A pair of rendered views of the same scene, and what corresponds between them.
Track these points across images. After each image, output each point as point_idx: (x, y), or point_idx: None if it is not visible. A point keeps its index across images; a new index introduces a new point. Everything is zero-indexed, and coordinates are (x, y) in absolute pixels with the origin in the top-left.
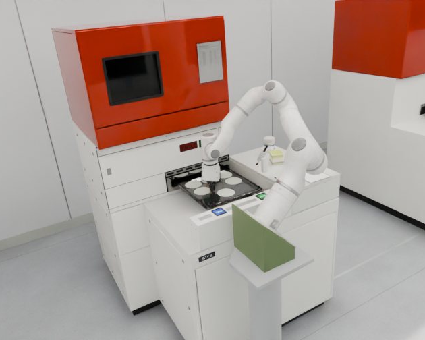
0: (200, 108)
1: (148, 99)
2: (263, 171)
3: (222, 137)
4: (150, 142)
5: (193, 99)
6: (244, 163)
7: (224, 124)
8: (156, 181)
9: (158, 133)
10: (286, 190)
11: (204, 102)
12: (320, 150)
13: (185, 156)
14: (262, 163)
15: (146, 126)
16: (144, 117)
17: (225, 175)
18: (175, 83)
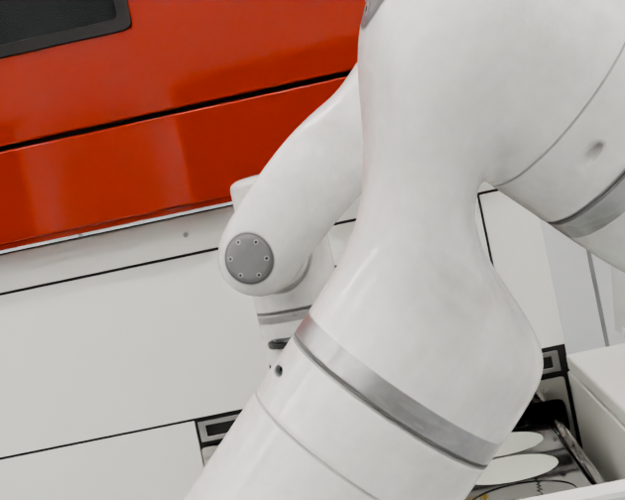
0: (332, 86)
1: (59, 48)
2: None
3: (288, 161)
4: (107, 264)
5: (290, 39)
6: (599, 376)
7: (329, 99)
8: (152, 459)
9: (118, 212)
10: (308, 378)
11: (352, 51)
12: (616, 4)
13: None
14: None
15: (58, 176)
16: (45, 134)
17: (500, 447)
18: None
